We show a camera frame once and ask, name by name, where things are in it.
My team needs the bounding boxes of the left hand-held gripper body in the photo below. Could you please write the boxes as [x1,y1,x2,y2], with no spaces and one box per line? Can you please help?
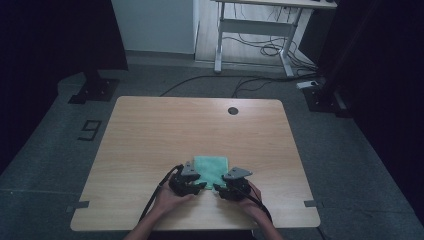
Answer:
[168,161,202,198]

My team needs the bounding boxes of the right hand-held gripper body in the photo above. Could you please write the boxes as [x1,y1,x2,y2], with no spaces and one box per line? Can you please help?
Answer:
[220,166,254,202]

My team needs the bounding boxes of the green microfibre cloth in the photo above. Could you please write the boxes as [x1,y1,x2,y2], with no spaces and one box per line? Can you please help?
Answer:
[193,155,230,191]

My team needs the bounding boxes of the person's left hand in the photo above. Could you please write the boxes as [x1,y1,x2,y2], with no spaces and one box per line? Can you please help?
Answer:
[153,179,197,217]

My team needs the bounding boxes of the person's right hand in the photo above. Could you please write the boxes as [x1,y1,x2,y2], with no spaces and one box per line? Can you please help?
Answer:
[237,180,268,223]

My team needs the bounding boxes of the grey tape strip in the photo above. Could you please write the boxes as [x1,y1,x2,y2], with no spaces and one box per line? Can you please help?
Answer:
[303,199,324,209]

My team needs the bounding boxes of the black stand base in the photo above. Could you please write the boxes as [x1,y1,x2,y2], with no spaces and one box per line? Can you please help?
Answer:
[302,83,354,119]
[67,69,121,105]

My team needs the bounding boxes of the white power strip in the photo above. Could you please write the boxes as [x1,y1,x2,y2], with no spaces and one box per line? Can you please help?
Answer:
[296,80,320,90]

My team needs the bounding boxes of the dark curtain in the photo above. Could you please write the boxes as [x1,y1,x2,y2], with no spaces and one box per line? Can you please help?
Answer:
[0,0,130,176]
[301,0,424,224]

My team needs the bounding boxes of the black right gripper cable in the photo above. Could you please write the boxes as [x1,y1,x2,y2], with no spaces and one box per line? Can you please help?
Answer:
[238,184,274,224]

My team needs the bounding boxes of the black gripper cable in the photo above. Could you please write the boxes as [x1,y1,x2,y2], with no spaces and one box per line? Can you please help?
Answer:
[238,184,274,224]
[138,163,185,224]

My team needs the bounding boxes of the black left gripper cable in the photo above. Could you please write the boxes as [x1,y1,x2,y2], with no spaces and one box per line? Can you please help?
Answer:
[138,163,185,224]

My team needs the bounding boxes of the long black floor cable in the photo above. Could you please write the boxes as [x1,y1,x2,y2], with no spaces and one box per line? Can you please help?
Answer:
[159,73,319,99]

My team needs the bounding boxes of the tangled black cables under desk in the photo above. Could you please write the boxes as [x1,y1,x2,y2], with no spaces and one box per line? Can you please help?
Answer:
[222,3,318,73]

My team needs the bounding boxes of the white desk frame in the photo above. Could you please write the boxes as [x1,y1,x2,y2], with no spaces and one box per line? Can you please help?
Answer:
[211,0,338,78]

